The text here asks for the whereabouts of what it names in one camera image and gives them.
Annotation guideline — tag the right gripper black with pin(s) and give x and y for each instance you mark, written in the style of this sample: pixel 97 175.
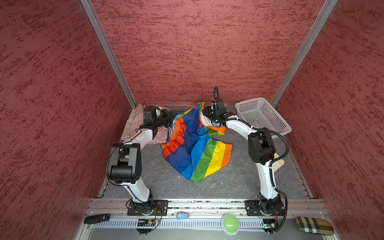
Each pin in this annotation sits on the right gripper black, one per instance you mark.
pixel 206 113

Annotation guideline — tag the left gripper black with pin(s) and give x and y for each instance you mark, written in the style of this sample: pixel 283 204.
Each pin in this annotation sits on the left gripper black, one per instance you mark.
pixel 169 117

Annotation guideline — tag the pink shorts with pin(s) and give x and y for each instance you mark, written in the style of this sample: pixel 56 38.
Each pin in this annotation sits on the pink shorts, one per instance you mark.
pixel 161 136

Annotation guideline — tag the colourful shorts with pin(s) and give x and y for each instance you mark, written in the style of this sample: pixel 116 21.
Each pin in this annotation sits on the colourful shorts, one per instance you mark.
pixel 191 147

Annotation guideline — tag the beige shorts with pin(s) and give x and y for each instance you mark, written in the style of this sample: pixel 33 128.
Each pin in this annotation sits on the beige shorts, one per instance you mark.
pixel 127 129

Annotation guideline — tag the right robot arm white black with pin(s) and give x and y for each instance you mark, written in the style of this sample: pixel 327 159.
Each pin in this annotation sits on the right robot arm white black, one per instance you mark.
pixel 261 150

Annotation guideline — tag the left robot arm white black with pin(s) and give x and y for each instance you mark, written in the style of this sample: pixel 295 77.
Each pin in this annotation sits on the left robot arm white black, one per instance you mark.
pixel 124 167

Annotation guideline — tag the white plastic laundry basket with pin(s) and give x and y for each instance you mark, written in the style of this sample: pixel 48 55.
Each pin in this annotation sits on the white plastic laundry basket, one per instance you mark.
pixel 261 114

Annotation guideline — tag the cream calculator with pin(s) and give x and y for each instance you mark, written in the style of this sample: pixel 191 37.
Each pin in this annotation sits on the cream calculator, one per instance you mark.
pixel 278 164

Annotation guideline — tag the small blue oval object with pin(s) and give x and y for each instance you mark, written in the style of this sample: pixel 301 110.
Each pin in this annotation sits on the small blue oval object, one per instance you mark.
pixel 182 215

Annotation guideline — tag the left circuit board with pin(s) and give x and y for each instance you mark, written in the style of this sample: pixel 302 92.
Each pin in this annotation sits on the left circuit board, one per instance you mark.
pixel 145 226

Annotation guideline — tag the circuit board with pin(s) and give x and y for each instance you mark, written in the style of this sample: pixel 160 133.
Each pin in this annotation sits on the circuit board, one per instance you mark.
pixel 145 226
pixel 270 225

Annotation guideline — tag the green round button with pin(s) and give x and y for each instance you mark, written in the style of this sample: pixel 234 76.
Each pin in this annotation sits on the green round button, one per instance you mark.
pixel 230 224

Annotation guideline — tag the black flat remote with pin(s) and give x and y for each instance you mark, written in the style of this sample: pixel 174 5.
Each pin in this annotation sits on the black flat remote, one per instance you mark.
pixel 96 219

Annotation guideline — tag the right circuit board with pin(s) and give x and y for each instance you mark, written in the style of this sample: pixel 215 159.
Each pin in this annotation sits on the right circuit board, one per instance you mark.
pixel 270 225

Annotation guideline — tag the plaid glasses case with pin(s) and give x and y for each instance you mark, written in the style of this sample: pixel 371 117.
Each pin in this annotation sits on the plaid glasses case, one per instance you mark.
pixel 315 226

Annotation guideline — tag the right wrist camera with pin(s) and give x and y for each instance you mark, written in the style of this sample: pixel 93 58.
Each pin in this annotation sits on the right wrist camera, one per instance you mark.
pixel 219 106

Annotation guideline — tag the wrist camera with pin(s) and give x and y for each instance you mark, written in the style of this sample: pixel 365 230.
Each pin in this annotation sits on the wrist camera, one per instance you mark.
pixel 152 116
pixel 219 106

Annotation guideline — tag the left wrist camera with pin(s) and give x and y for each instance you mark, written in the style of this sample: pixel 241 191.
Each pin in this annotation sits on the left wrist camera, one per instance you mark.
pixel 152 116

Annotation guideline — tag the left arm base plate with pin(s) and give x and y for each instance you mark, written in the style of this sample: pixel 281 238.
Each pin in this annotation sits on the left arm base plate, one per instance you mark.
pixel 154 208

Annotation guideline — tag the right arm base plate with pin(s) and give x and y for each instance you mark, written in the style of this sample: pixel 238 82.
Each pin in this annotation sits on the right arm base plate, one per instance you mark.
pixel 264 208

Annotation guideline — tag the aluminium front rail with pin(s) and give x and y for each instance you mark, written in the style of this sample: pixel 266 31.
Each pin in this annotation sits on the aluminium front rail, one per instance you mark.
pixel 208 208

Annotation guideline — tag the aluminium corner post left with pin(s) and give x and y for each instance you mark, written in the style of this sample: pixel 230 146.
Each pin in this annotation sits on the aluminium corner post left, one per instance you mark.
pixel 97 26

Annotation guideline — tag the aluminium corner post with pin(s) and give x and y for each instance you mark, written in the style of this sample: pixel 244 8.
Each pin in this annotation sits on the aluminium corner post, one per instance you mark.
pixel 317 26
pixel 97 26

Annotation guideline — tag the aluminium corner post right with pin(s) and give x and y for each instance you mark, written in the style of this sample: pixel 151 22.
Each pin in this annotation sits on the aluminium corner post right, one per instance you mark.
pixel 317 26

